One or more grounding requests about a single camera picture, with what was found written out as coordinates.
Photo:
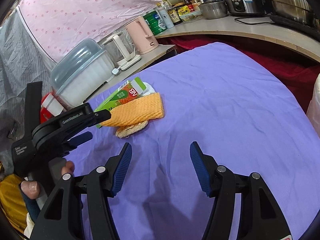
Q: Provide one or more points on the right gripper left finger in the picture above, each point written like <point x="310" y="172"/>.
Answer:
<point x="61" y="215"/>

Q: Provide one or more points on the white lined trash bin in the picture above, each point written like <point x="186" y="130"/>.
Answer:
<point x="313" y="112"/>

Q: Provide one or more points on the white canister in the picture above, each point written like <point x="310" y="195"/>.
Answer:
<point x="52" y="104"/>

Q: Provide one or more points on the round beige scrub pad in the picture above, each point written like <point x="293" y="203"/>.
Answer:
<point x="126" y="131"/>

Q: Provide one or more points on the dish rack with grey lid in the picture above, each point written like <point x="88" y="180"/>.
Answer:
<point x="81" y="72"/>

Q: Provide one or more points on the white power plug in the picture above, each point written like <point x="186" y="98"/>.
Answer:
<point x="116" y="71"/>

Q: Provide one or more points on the green wasabi box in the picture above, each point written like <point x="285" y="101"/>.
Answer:
<point x="128" y="91"/>

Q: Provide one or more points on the purple tablecloth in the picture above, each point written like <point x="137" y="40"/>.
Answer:
<point x="237" y="112"/>

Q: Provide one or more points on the orange waffle dishcloth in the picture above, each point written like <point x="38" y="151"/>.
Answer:
<point x="142" y="109"/>

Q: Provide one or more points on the white crumpled tissue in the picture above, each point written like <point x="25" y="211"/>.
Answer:
<point x="149" y="89"/>

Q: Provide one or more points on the white glass kettle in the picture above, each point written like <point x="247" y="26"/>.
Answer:
<point x="121" y="51"/>

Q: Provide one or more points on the pink electric kettle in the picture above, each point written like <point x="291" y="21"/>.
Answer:
<point x="141" y="35"/>

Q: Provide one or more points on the green white can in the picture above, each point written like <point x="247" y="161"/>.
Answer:
<point x="155" y="22"/>

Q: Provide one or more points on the white bottle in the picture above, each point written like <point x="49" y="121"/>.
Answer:
<point x="165" y="16"/>

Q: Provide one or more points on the dark soy sauce bottle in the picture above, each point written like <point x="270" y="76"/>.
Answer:
<point x="172" y="13"/>

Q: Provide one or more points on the yellow seasoning packet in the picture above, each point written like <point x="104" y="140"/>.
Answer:
<point x="183" y="9"/>

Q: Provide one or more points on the small steel pot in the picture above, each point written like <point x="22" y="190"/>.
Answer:
<point x="213" y="9"/>

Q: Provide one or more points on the large steel steamer pot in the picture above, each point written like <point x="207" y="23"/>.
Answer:
<point x="296" y="10"/>

